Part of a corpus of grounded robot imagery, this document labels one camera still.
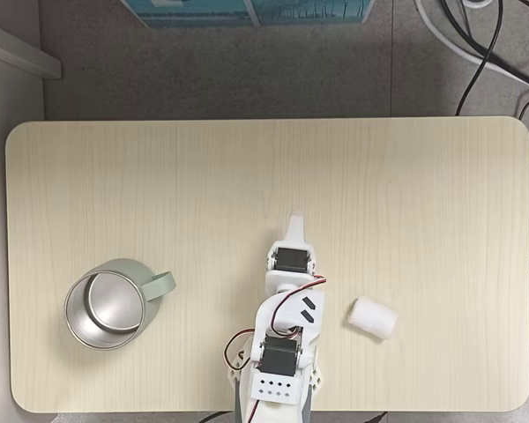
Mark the white shelf board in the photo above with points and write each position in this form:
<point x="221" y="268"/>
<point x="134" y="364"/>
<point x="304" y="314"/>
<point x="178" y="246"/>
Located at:
<point x="22" y="48"/>

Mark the white gauze dressing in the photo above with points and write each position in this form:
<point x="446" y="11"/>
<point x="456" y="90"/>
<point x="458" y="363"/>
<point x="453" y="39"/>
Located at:
<point x="372" y="318"/>

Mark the teal printed box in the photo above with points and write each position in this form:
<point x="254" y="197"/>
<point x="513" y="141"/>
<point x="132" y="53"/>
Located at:
<point x="247" y="11"/>

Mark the sage green steel mug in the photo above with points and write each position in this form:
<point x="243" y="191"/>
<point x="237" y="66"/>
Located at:
<point x="110" y="308"/>

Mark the white round plug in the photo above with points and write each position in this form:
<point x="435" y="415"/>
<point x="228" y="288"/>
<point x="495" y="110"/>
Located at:
<point x="476" y="2"/>

